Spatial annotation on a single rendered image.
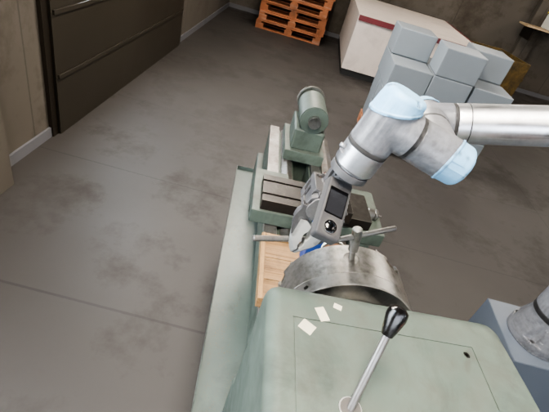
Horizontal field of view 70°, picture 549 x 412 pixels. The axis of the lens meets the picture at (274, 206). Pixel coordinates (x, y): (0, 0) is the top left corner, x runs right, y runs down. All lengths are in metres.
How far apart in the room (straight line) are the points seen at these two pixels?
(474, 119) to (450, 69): 3.53
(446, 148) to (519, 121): 0.19
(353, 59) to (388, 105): 6.14
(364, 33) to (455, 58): 2.63
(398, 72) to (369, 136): 3.60
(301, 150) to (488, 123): 1.26
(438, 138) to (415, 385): 0.40
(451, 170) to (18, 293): 2.13
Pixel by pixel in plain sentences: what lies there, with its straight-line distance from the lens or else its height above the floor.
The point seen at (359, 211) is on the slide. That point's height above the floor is 0.97.
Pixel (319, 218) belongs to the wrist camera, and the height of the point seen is 1.42.
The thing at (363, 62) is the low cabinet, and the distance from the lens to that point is 6.79.
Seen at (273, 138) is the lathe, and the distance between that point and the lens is 2.11.
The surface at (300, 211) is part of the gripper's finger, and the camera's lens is 0.72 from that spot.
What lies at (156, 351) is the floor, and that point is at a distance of 2.12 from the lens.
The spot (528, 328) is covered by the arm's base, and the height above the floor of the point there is 1.15.
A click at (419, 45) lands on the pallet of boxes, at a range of 4.62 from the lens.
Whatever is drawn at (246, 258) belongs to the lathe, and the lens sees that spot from 1.81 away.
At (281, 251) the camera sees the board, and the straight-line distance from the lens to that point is 1.38.
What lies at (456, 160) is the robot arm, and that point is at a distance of 0.68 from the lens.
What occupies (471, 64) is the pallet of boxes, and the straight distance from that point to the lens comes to 4.36.
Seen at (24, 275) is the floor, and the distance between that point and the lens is 2.47.
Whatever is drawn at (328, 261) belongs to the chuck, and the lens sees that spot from 0.90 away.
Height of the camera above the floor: 1.80
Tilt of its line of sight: 36 degrees down
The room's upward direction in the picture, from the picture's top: 17 degrees clockwise
